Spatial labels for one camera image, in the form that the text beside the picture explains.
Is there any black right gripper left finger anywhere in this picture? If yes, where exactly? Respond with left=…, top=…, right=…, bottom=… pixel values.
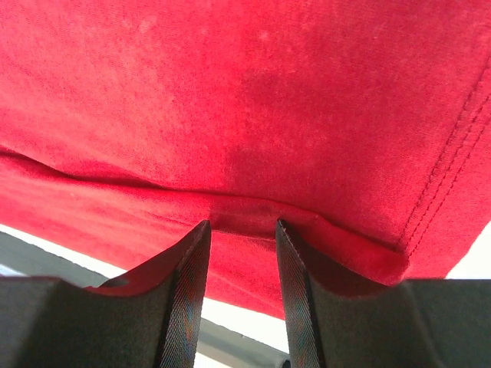
left=1, top=221, right=211, bottom=367

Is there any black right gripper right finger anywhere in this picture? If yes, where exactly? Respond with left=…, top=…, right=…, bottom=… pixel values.
left=275, top=220, right=490, bottom=367

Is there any dark red t-shirt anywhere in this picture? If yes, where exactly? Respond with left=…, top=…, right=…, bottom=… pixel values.
left=1, top=1, right=490, bottom=317

